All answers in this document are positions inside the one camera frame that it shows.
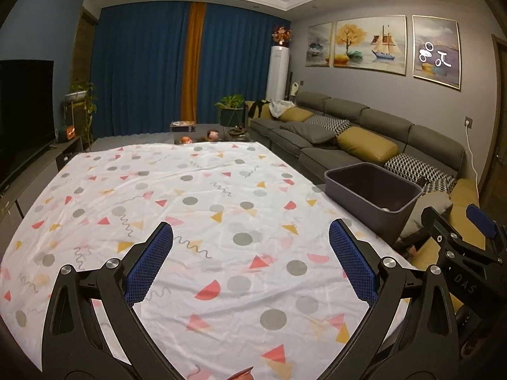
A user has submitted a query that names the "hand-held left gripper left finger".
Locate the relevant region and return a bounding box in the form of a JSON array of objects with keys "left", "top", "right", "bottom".
[{"left": 41, "top": 222, "right": 177, "bottom": 380}]

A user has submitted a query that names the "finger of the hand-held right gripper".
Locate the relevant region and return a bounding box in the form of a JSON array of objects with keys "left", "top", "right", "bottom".
[
  {"left": 466, "top": 205, "right": 507, "bottom": 254},
  {"left": 420, "top": 206, "right": 462, "bottom": 252}
]

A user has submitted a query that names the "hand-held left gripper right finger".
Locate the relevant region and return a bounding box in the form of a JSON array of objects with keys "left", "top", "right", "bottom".
[{"left": 317, "top": 218, "right": 462, "bottom": 380}]

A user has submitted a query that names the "grey plastic bin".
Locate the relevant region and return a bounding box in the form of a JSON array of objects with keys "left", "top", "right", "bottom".
[{"left": 324, "top": 162, "right": 424, "bottom": 246}]

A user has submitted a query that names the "grey pillow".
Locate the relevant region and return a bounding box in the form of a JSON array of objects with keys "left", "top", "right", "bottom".
[
  {"left": 282, "top": 123, "right": 337, "bottom": 144},
  {"left": 400, "top": 191, "right": 453, "bottom": 242}
]

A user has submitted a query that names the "black white patterned pillow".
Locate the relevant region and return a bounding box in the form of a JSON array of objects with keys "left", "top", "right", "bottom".
[
  {"left": 384, "top": 152, "right": 456, "bottom": 185},
  {"left": 422, "top": 178, "right": 456, "bottom": 194},
  {"left": 305, "top": 115, "right": 351, "bottom": 134}
]

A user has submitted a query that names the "wooden door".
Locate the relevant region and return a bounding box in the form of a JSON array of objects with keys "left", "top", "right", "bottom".
[{"left": 481, "top": 34, "right": 507, "bottom": 214}]

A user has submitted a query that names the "patterned white tablecloth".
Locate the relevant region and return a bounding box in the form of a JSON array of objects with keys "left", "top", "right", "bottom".
[{"left": 0, "top": 141, "right": 413, "bottom": 380}]

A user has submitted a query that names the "yellow pillow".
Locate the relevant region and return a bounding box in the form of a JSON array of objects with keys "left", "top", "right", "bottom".
[
  {"left": 337, "top": 127, "right": 399, "bottom": 163},
  {"left": 277, "top": 108, "right": 313, "bottom": 123}
]

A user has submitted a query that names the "grey sectional sofa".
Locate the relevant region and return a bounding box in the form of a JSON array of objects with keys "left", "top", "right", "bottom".
[{"left": 247, "top": 91, "right": 488, "bottom": 254}]

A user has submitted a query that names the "grey television cabinet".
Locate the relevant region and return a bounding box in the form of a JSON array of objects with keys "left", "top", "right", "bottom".
[{"left": 0, "top": 135, "right": 84, "bottom": 246}]

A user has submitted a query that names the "green plant in dark pot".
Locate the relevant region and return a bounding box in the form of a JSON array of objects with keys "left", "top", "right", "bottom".
[{"left": 214, "top": 94, "right": 245, "bottom": 127}]

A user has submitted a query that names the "white cloth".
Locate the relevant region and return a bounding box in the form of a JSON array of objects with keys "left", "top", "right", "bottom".
[{"left": 268, "top": 101, "right": 296, "bottom": 118}]

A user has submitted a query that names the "tall framed painting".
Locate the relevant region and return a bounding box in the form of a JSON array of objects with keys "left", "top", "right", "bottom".
[{"left": 412, "top": 15, "right": 462, "bottom": 90}]

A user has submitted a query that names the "trailing plant on stand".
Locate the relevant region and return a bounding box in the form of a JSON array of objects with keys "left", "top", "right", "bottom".
[{"left": 63, "top": 81, "right": 98, "bottom": 151}]

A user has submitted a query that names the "black television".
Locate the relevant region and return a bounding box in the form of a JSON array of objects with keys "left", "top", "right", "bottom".
[{"left": 0, "top": 59, "right": 55, "bottom": 185}]

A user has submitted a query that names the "wide sailboat painting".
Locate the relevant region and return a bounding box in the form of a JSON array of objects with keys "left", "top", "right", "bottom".
[{"left": 332, "top": 15, "right": 407, "bottom": 77}]

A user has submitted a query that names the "blue curtain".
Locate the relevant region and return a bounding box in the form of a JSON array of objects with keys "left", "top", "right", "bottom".
[
  {"left": 196, "top": 4, "right": 292, "bottom": 125},
  {"left": 91, "top": 2, "right": 191, "bottom": 139}
]

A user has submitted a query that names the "white standing air conditioner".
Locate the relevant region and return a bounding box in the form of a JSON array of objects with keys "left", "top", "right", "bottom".
[{"left": 266, "top": 46, "right": 288, "bottom": 99}]

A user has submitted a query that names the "orange curtain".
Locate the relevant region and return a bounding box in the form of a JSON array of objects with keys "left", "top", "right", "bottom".
[{"left": 180, "top": 2, "right": 207, "bottom": 123}]

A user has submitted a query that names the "small landscape painting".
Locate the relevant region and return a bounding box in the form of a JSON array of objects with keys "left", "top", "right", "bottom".
[{"left": 305, "top": 22, "right": 332, "bottom": 67}]

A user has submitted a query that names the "artificial flower bouquet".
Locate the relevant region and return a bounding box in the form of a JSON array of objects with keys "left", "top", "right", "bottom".
[{"left": 271, "top": 25, "right": 293, "bottom": 44}]

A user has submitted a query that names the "white cable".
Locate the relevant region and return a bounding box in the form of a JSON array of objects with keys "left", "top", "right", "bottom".
[{"left": 467, "top": 127, "right": 482, "bottom": 206}]

